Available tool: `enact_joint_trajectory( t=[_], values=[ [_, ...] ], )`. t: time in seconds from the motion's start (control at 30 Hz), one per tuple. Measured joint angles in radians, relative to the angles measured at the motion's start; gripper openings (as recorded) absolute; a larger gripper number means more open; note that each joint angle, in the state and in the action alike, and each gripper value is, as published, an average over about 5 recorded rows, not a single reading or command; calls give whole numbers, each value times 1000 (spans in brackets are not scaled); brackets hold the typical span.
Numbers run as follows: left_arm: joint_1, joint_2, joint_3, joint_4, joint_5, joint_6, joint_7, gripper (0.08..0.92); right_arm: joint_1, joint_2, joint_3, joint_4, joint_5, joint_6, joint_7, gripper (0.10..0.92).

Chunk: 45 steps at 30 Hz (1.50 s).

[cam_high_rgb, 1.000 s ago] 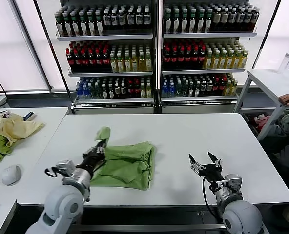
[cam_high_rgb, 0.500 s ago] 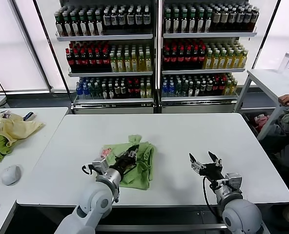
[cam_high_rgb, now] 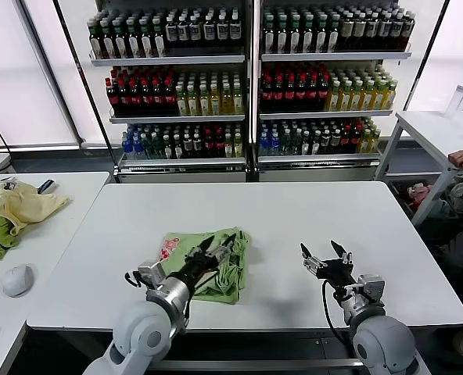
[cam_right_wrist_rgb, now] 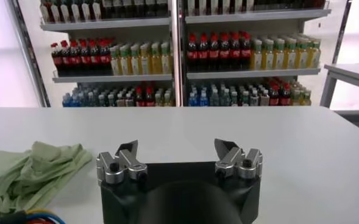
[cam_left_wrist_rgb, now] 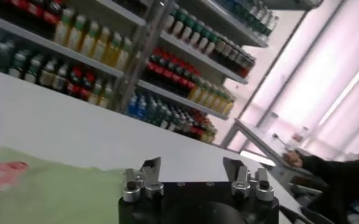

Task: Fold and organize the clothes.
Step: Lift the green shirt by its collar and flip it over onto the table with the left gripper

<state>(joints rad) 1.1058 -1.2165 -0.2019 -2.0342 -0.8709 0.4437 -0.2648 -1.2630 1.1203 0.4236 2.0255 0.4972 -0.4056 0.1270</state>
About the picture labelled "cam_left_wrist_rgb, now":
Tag white drinks shelf unit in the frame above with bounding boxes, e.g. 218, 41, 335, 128
0, 0, 174, 115
118, 0, 282, 146

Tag large white work table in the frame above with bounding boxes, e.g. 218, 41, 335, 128
0, 66, 305, 224

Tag person bare hand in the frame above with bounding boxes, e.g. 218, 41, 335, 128
284, 151, 304, 169

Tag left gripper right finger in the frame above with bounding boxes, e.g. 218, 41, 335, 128
223, 157, 275, 203

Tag blue drink bottle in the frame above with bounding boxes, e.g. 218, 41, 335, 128
127, 93, 139, 118
136, 96, 148, 121

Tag pale yellow drink bottle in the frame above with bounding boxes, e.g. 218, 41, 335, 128
98, 82, 113, 109
87, 79, 103, 106

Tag translucent white cap bottle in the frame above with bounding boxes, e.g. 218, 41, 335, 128
288, 126, 308, 152

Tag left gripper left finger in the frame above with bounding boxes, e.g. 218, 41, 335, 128
123, 156, 165, 203

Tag dark bottle red label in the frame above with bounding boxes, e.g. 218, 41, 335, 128
79, 71, 96, 101
66, 66, 82, 95

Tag white table slanted legs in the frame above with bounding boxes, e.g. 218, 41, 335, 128
220, 117, 329, 195

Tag green cap tea bottle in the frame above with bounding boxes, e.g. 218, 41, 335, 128
205, 32, 219, 56
164, 7, 180, 33
197, 26, 212, 52
172, 12, 188, 37
188, 21, 204, 46
180, 16, 196, 42

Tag light green t-shirt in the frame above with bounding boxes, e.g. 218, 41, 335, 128
0, 145, 128, 224

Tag white metal shelf board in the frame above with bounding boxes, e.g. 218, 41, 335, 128
135, 79, 230, 121
0, 12, 125, 79
95, 0, 147, 27
209, 0, 269, 49
159, 30, 249, 85

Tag person forearm in sleeve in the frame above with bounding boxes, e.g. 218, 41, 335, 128
300, 155, 359, 224

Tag yellow juice bottle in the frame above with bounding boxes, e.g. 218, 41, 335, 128
68, 15, 85, 51
103, 32, 122, 68
92, 26, 110, 61
80, 21, 99, 57
115, 37, 133, 72
53, 8, 72, 46

